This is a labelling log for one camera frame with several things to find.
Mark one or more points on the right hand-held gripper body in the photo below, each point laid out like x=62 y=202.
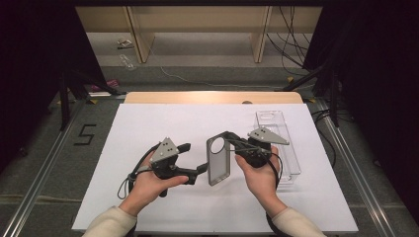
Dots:
x=260 y=154

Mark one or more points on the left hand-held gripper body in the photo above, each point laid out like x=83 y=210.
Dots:
x=164 y=153

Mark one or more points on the grey translucent phone case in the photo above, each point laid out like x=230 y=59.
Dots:
x=218 y=166

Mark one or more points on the clear plastic tray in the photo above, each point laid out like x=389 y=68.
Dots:
x=290 y=164

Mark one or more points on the person's right hand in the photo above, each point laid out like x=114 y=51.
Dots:
x=263 y=184

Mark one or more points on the person's left hand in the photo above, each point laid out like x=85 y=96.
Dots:
x=148 y=191

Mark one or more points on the white board sheet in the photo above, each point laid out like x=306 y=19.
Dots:
x=197 y=207

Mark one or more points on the pink floor item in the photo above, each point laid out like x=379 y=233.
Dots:
x=110 y=84

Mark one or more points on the black metal stand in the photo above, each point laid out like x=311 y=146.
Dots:
x=334 y=98
x=64 y=98

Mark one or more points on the clear plastic floor item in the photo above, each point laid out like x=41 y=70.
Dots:
x=126 y=62

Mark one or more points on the small grey floor item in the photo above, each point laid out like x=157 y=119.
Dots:
x=124 y=42

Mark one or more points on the light wooden shelf unit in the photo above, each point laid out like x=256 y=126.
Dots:
x=197 y=19

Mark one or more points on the dark curtain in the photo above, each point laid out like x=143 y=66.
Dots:
x=378 y=82
x=33 y=65

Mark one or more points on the metal floor rail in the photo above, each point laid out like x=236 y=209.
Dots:
x=355 y=164
x=39 y=177

